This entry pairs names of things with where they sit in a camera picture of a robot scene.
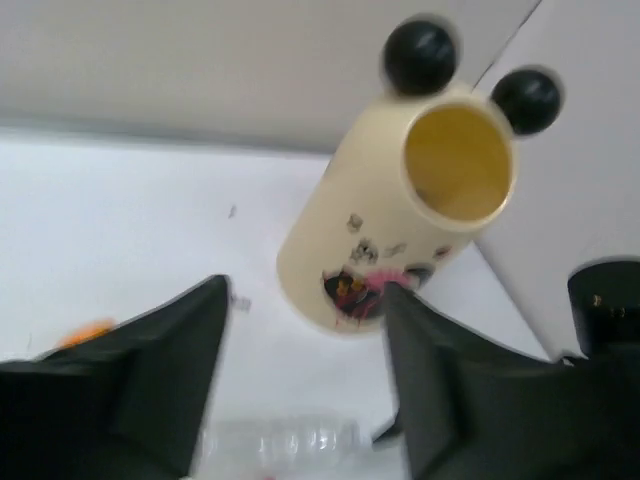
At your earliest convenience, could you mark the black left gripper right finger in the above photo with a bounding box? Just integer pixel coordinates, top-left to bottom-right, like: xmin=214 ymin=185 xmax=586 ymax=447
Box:
xmin=384 ymin=283 xmax=639 ymax=479

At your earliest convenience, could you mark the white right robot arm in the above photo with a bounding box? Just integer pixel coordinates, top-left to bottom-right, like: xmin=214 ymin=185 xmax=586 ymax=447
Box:
xmin=562 ymin=257 xmax=639 ymax=374

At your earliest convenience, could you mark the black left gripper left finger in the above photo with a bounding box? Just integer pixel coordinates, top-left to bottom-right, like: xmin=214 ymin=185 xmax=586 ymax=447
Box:
xmin=1 ymin=275 xmax=230 ymax=479

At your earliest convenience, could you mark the cream bin with black ears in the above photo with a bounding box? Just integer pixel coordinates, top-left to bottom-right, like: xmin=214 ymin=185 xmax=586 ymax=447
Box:
xmin=276 ymin=16 xmax=564 ymax=334

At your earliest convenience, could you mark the small orange plastic bottle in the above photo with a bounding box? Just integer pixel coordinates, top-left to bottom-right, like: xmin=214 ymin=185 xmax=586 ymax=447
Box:
xmin=57 ymin=318 xmax=116 ymax=348

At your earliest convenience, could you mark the clear unlabelled plastic bottle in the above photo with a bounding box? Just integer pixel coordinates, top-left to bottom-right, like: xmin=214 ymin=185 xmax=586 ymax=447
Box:
xmin=191 ymin=413 xmax=372 ymax=479

